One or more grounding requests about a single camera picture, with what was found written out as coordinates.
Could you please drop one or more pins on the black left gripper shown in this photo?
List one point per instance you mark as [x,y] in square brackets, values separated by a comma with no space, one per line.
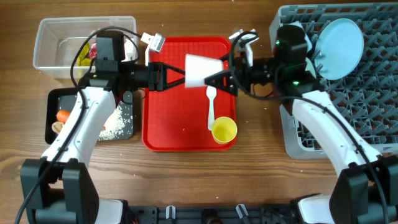
[156,78]

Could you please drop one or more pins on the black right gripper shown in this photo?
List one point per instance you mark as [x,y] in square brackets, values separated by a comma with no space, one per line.
[241,65]

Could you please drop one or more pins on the white plastic spoon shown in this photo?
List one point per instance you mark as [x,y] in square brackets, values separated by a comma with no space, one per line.
[211,94]

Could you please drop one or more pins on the pink plastic cup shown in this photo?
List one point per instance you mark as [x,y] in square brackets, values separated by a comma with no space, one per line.
[197,68]

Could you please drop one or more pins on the red plastic tray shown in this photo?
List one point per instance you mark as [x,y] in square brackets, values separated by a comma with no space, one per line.
[175,120]

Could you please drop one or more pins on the yellow plastic cup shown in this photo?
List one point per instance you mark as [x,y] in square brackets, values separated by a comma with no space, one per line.
[224,130]

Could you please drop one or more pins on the white rice pile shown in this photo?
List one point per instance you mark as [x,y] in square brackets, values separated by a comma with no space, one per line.
[118,126]

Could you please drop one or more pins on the green bowl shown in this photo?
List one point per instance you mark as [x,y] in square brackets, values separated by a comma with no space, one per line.
[310,67]

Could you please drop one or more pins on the light blue bowl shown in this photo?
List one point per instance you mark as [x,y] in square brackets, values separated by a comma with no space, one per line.
[309,44]

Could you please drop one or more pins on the orange carrot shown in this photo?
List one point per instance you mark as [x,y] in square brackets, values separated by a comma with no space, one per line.
[62,116]

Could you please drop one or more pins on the light blue plate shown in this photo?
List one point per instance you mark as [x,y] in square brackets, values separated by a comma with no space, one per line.
[340,46]

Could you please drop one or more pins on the brown mushroom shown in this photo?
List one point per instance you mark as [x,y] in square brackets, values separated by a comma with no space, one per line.
[57,127]

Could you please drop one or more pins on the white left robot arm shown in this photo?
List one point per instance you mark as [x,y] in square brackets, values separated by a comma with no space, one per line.
[57,187]

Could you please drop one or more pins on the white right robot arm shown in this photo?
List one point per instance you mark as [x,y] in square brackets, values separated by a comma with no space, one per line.
[366,189]

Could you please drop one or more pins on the grey dishwasher rack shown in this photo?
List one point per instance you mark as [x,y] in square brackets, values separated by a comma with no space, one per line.
[367,97]

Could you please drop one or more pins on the red crumpled wrapper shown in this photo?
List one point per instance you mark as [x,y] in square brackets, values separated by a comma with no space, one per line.
[92,54]

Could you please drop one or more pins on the yellow wrapper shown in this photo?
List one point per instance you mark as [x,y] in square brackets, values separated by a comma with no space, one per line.
[83,58]

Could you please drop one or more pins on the black tray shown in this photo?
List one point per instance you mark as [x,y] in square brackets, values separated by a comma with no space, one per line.
[65,99]

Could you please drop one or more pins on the clear plastic bin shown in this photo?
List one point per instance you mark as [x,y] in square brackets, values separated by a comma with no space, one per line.
[58,40]

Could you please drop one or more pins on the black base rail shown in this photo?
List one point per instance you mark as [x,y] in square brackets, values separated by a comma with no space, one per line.
[266,214]

